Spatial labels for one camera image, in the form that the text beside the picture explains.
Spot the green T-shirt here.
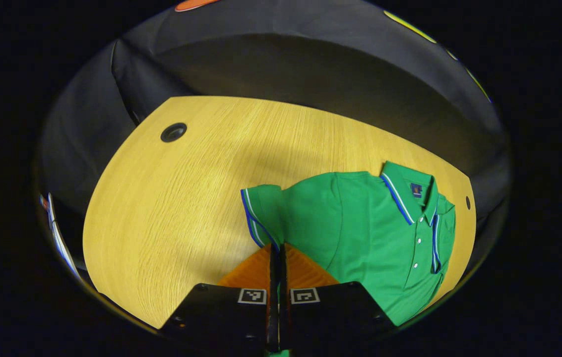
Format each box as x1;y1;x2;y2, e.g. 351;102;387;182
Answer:
240;160;456;357

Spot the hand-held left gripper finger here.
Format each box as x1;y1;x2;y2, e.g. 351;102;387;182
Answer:
279;243;396;352
159;243;280;354

